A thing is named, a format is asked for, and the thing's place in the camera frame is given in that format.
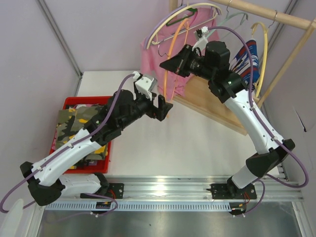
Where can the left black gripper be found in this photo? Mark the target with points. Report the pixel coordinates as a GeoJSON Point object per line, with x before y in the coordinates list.
{"type": "Point", "coordinates": [155, 110]}

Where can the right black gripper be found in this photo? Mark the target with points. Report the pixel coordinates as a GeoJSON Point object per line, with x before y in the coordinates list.
{"type": "Point", "coordinates": [184, 63]}

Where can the orange hanger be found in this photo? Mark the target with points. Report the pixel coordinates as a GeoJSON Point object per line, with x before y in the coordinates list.
{"type": "Point", "coordinates": [170, 86]}

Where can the blue red white shorts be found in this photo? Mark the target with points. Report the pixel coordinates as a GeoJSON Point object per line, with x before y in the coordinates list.
{"type": "Point", "coordinates": [240, 64]}

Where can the green yellow camouflage trousers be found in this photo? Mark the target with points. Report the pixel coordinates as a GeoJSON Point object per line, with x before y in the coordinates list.
{"type": "Point", "coordinates": [71, 120]}

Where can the cream hanger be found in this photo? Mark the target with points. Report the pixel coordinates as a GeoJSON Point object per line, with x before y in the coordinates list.
{"type": "Point", "coordinates": [177, 14]}
{"type": "Point", "coordinates": [259, 83]}

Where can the mint green hanger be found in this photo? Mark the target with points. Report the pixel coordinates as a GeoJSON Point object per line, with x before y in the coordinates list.
{"type": "Point", "coordinates": [233, 17]}

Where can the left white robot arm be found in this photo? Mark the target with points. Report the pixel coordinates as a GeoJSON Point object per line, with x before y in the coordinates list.
{"type": "Point", "coordinates": [47, 180]}

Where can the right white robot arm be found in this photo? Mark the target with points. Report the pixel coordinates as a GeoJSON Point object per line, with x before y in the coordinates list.
{"type": "Point", "coordinates": [231, 90]}

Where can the lilac hanger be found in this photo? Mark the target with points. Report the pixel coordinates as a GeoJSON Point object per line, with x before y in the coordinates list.
{"type": "Point", "coordinates": [158, 27]}

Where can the dark green hanger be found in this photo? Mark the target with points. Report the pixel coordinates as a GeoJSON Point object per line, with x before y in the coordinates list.
{"type": "Point", "coordinates": [191, 12]}

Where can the wooden clothes rack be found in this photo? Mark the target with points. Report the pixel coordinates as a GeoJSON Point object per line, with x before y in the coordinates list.
{"type": "Point", "coordinates": [196, 97]}

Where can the pink t-shirt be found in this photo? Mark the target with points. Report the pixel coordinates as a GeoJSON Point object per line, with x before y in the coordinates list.
{"type": "Point", "coordinates": [152, 57]}

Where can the red plastic bin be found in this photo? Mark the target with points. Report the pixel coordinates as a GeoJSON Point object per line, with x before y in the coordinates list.
{"type": "Point", "coordinates": [97, 161]}

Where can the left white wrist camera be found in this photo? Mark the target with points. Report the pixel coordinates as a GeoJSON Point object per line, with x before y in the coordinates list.
{"type": "Point", "coordinates": [144, 84]}

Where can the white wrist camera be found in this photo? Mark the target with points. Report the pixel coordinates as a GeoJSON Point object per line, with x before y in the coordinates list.
{"type": "Point", "coordinates": [201, 37]}
{"type": "Point", "coordinates": [144, 84]}

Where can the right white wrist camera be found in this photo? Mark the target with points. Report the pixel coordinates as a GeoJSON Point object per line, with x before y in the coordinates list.
{"type": "Point", "coordinates": [201, 37]}

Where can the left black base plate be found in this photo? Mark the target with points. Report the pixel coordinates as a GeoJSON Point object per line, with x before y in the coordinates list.
{"type": "Point", "coordinates": [113, 190]}

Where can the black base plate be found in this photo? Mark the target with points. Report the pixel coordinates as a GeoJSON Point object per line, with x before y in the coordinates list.
{"type": "Point", "coordinates": [222, 191]}
{"type": "Point", "coordinates": [113, 190]}

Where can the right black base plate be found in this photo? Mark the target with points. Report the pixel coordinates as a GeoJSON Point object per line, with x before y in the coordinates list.
{"type": "Point", "coordinates": [222, 191]}

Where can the aluminium mounting rail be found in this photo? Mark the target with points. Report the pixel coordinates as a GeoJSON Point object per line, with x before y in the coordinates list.
{"type": "Point", "coordinates": [194, 188]}

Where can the white slotted cable duct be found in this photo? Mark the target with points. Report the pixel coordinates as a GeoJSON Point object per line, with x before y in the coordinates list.
{"type": "Point", "coordinates": [208, 206]}

